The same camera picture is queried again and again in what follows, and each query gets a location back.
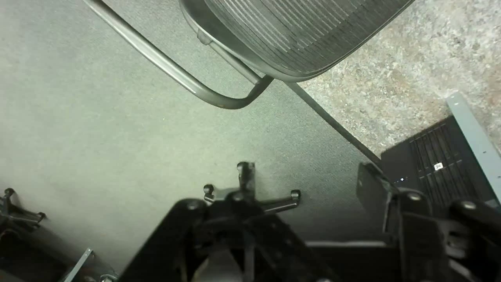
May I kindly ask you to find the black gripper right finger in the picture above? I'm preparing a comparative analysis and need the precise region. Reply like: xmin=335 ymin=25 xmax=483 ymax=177
xmin=385 ymin=186 xmax=501 ymax=282

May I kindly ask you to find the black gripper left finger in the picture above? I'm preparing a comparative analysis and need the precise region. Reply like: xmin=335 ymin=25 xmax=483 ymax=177
xmin=117 ymin=190 xmax=335 ymax=282

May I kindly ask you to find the black chair caster base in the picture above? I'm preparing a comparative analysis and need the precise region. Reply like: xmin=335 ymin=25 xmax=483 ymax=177
xmin=0 ymin=186 xmax=48 ymax=233
xmin=202 ymin=160 xmax=303 ymax=213

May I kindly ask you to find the grey mesh office chair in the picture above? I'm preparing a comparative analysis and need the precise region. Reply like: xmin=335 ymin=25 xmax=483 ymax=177
xmin=83 ymin=0 xmax=416 ymax=111

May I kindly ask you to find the black PC tower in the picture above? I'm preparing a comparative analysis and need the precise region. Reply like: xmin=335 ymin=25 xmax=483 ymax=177
xmin=378 ymin=114 xmax=501 ymax=210

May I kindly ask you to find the grey metal bar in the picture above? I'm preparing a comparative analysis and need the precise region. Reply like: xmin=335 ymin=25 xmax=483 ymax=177
xmin=61 ymin=248 xmax=97 ymax=282

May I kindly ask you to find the black floor strip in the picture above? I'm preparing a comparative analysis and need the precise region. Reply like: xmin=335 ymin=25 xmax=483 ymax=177
xmin=285 ymin=80 xmax=389 ymax=177

